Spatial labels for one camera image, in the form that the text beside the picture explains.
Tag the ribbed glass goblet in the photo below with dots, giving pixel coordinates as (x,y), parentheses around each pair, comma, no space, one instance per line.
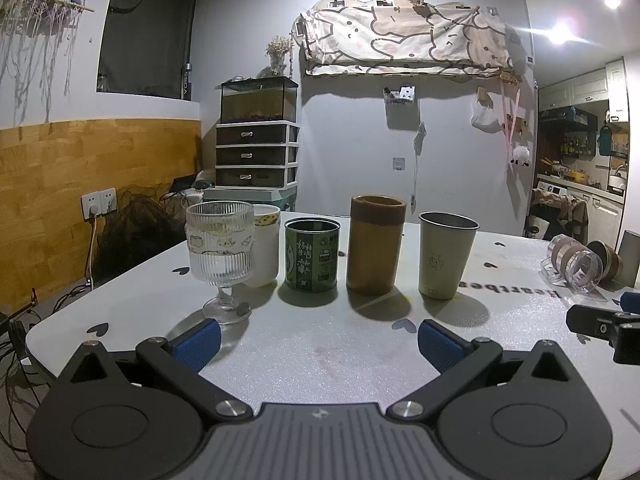
(220,255)

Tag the cartoon printed cloth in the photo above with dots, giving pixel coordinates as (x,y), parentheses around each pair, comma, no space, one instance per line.
(400,35)

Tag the white kitchen wall cabinets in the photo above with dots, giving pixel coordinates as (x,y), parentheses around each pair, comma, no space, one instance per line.
(580,87)

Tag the hanging white bag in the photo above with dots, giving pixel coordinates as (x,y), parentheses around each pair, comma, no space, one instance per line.
(484,116)

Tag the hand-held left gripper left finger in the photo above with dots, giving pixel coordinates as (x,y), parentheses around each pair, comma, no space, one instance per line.
(197,344)

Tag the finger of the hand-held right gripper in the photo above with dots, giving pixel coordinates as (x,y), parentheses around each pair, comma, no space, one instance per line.
(600,325)
(631,302)

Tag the metal cup with cream sleeve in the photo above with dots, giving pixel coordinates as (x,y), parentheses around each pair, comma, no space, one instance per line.
(445,260)

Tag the white wall socket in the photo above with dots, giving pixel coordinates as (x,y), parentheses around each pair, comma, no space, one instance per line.
(108,200)
(90,205)

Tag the clear plastic cup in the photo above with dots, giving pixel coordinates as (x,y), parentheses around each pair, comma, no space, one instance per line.
(570,262)

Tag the black spice rack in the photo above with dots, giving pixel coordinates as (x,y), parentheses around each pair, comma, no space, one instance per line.
(577,140)

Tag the glass fish tank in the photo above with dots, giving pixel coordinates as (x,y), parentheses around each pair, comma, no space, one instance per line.
(257,102)

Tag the dark three-drawer storage unit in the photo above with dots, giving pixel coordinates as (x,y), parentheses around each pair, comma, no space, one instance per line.
(255,155)

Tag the white cup with patterned band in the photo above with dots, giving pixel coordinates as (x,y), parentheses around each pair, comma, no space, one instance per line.
(266,250)

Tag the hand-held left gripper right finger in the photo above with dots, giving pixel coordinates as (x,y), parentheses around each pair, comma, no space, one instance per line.
(441,344)

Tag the white sheep plush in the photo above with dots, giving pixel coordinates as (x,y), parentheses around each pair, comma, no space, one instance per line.
(520,155)

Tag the black laptop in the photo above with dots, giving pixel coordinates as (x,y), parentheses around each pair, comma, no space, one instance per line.
(184,184)

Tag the dried flowers in vase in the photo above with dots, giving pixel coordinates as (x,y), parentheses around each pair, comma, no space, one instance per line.
(278,52)

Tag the white washing machine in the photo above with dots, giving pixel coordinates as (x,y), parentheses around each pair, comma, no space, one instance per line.
(550,191)

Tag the chair draped with clothes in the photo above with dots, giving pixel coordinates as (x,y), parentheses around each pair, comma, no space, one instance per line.
(555,215)

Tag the dark window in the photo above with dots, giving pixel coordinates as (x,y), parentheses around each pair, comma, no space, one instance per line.
(145,35)

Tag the green printed tin can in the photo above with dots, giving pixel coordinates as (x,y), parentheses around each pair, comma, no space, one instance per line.
(311,260)

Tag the small brown cup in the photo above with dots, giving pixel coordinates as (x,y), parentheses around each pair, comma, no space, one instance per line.
(607,260)

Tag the small wall-mounted holder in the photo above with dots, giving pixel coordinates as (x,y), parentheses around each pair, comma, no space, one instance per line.
(400,94)

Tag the tall brown cylindrical cup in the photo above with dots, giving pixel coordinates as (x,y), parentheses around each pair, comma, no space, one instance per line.
(375,250)

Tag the black mesh net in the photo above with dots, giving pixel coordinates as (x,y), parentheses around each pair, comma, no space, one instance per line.
(135,235)

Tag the white macrame wall hanging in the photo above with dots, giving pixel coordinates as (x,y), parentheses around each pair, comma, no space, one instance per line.
(35,25)

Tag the grey cup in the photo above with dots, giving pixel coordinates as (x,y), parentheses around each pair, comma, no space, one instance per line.
(631,257)

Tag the white wall switch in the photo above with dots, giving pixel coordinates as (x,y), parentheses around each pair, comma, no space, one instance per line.
(398,163)

